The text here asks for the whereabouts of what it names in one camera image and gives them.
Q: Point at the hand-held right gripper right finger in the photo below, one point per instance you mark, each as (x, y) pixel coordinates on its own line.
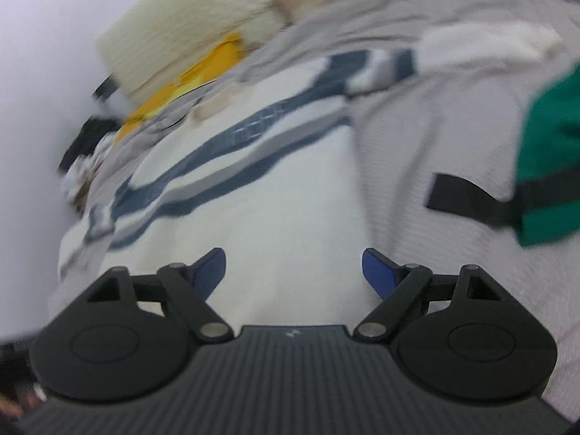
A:
(378, 274)

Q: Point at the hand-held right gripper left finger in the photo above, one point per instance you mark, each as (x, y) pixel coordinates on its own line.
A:
(210, 274)

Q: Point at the white clothes pile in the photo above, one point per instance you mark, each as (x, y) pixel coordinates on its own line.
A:
(81, 174)

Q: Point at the black clothes pile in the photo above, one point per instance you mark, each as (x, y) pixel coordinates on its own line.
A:
(86, 140)

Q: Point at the white textured bed sheet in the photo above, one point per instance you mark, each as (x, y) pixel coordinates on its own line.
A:
(521, 294)

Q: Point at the grey bed cover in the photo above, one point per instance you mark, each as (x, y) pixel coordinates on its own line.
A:
(430, 113)

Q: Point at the yellow pillow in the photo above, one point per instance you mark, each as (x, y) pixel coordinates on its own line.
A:
(199, 72)

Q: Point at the green cloth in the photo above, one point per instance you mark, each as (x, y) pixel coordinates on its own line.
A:
(553, 158)

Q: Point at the grey socket plate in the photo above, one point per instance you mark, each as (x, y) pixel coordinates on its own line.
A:
(105, 87)

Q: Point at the cream quilted headboard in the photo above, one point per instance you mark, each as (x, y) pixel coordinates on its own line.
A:
(181, 18)

